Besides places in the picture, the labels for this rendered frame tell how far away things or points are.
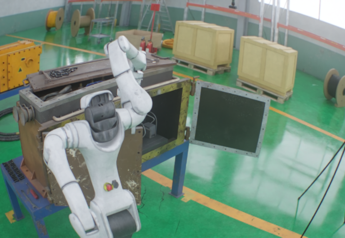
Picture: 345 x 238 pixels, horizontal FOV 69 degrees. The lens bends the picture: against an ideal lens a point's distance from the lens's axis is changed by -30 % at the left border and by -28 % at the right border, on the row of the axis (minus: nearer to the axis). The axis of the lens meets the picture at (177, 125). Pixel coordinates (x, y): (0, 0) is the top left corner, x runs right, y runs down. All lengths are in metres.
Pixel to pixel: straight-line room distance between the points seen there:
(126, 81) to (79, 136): 0.33
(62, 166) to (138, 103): 0.45
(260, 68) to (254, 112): 3.99
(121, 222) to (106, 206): 0.12
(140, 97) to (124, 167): 0.72
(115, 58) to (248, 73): 5.62
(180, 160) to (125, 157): 1.28
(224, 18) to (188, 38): 4.51
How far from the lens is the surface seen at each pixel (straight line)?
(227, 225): 3.11
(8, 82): 4.63
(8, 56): 4.51
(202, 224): 3.08
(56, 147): 1.13
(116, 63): 1.37
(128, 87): 1.36
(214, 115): 2.83
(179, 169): 3.22
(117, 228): 1.38
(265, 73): 6.68
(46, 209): 2.22
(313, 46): 10.69
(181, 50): 7.84
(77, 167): 1.95
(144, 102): 1.36
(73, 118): 2.00
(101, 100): 1.22
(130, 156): 1.96
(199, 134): 2.93
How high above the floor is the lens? 2.05
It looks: 25 degrees down
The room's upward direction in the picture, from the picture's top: 6 degrees clockwise
